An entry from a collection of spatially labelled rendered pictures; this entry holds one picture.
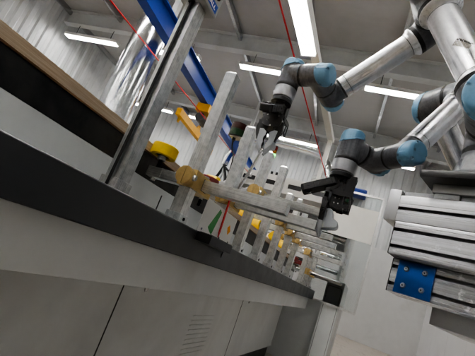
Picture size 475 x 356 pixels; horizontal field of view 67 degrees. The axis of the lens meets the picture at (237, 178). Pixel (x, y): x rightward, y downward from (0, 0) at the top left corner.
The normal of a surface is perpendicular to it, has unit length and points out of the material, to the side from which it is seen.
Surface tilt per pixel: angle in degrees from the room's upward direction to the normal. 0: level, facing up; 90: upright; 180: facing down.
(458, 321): 90
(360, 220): 90
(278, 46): 90
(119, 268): 90
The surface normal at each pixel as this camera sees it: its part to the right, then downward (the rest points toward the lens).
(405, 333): -0.22, -0.32
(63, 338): 0.89, 0.23
